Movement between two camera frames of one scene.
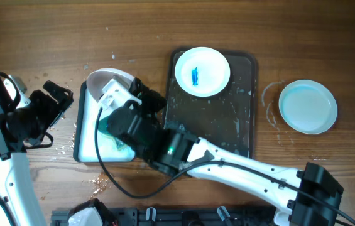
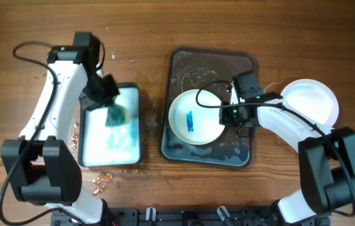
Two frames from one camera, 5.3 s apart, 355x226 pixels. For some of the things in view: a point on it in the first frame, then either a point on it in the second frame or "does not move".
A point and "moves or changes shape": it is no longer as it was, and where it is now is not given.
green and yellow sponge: [103, 127] moves or changes shape
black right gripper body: [152, 103] → [233, 116]
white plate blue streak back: [202, 71] → [191, 123]
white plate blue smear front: [308, 106] does not move
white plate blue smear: [99, 78] moves or changes shape
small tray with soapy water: [84, 148] does not move
